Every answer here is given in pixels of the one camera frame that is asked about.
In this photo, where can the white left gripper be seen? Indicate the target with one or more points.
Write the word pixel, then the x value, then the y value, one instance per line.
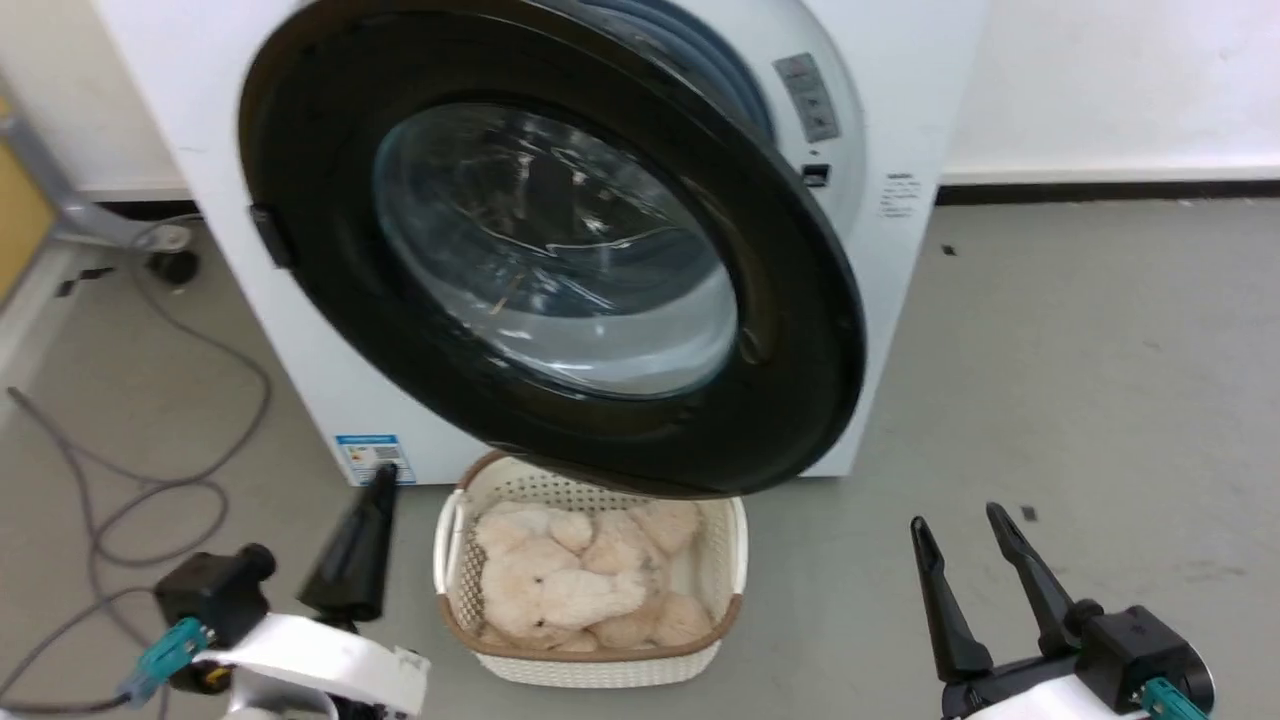
pixel 330 660

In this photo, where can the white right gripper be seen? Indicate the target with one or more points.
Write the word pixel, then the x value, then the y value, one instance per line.
pixel 1040 695

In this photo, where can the black round washer door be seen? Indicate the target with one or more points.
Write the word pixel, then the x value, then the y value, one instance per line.
pixel 790 380

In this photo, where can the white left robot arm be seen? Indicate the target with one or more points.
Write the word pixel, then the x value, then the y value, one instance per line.
pixel 275 705

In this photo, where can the white front-load washing machine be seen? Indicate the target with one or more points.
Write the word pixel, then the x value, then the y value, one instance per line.
pixel 300 380

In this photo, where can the blue energy label sticker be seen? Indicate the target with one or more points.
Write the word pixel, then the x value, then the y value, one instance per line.
pixel 368 458

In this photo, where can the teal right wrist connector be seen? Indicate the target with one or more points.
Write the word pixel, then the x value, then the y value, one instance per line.
pixel 1170 700

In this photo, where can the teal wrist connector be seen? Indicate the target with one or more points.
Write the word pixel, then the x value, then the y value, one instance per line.
pixel 165 660
pixel 1170 700

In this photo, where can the beige plush teddy bear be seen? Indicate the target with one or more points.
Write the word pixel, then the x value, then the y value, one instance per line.
pixel 560 590

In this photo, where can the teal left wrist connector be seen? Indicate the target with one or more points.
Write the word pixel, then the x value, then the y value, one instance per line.
pixel 165 660

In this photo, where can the white woven laundry basket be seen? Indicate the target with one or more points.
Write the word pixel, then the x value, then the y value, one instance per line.
pixel 590 670

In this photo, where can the black caster wheel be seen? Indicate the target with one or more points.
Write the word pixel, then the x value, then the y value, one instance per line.
pixel 173 267

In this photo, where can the small text sticker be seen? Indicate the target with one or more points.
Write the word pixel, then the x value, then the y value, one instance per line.
pixel 900 194

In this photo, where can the yellow wooden board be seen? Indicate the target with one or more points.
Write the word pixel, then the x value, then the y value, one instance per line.
pixel 18 215

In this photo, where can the grey washer label plate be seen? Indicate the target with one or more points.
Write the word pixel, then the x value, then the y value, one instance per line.
pixel 808 98

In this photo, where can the grey rubber drum gasket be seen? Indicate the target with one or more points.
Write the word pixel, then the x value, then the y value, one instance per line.
pixel 700 55

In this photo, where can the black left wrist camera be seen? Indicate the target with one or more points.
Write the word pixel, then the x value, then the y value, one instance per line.
pixel 215 590

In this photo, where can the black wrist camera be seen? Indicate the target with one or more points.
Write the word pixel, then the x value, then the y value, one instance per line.
pixel 215 590
pixel 1140 645

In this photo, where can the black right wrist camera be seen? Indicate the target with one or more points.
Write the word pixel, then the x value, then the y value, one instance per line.
pixel 1140 645

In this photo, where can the grey metal cart frame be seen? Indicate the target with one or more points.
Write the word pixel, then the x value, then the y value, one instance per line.
pixel 70 205

